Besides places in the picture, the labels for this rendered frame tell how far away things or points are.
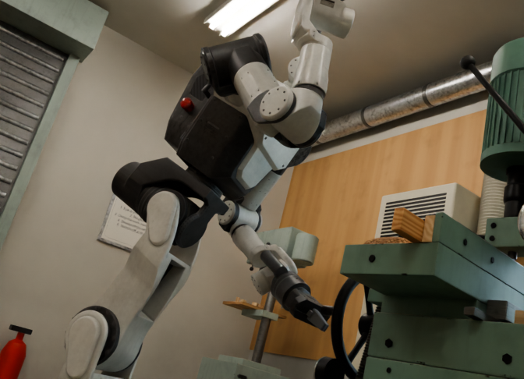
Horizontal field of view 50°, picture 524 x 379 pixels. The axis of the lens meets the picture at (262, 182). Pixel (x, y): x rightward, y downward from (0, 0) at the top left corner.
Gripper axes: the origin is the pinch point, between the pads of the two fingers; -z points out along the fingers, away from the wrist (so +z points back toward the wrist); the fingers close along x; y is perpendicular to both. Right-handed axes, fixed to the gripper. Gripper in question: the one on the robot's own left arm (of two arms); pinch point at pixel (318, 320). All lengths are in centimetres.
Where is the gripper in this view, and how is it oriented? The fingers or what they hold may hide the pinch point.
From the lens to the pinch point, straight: 145.3
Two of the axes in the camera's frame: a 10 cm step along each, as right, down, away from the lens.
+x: -7.0, -4.3, -5.7
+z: -4.4, -3.6, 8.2
